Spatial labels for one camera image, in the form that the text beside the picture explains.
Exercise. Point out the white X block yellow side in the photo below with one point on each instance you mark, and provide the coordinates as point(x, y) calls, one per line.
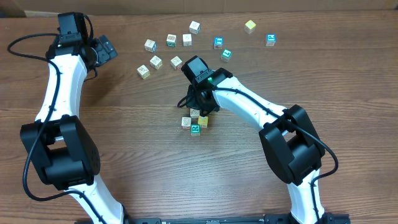
point(156, 62)

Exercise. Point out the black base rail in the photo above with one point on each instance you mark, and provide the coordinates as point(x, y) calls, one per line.
point(327, 218)

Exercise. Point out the green L block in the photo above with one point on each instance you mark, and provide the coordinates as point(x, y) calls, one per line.
point(226, 55)

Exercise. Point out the white block top centre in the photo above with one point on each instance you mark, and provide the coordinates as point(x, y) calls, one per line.
point(194, 27)

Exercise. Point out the blue P block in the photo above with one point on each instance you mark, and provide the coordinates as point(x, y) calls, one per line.
point(270, 40)

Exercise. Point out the white block green side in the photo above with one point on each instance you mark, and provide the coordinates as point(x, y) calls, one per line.
point(171, 40)

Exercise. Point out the plain white number block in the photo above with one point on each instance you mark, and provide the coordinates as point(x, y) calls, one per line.
point(187, 40)

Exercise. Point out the blue T block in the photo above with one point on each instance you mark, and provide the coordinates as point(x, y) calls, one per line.
point(218, 43)

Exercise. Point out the white block red letter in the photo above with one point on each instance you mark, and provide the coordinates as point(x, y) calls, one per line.
point(195, 130)

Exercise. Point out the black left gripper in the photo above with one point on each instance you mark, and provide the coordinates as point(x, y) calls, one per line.
point(106, 48)

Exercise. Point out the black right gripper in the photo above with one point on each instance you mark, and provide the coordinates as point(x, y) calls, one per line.
point(197, 104)

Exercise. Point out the white block red side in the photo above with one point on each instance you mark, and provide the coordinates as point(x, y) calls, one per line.
point(176, 63)

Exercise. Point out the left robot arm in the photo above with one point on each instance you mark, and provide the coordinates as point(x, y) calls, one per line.
point(62, 157)

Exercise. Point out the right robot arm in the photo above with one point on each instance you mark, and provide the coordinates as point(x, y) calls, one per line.
point(289, 140)

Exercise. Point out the white block blue side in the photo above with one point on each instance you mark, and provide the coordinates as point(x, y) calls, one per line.
point(150, 45)

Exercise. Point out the white block red trim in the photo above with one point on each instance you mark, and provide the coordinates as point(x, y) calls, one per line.
point(186, 122)

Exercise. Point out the yellow top block far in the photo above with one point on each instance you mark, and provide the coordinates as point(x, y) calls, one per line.
point(249, 27)

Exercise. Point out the white block elephant picture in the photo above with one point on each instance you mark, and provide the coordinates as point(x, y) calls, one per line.
point(194, 113)

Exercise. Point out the yellow K block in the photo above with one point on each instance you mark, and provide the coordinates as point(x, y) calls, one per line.
point(203, 121)

